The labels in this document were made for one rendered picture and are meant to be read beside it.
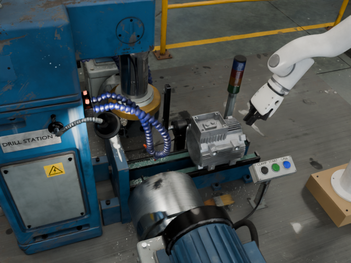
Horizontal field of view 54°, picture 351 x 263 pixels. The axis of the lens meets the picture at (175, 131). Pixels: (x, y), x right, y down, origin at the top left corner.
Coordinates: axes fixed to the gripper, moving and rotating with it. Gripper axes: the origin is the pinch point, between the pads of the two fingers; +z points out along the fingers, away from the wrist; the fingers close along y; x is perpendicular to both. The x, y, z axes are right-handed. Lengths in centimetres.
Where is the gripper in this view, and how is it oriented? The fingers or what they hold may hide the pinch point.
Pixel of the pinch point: (249, 119)
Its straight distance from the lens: 140.2
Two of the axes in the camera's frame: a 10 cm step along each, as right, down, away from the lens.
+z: -5.3, 7.1, 4.6
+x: -7.8, -2.0, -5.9
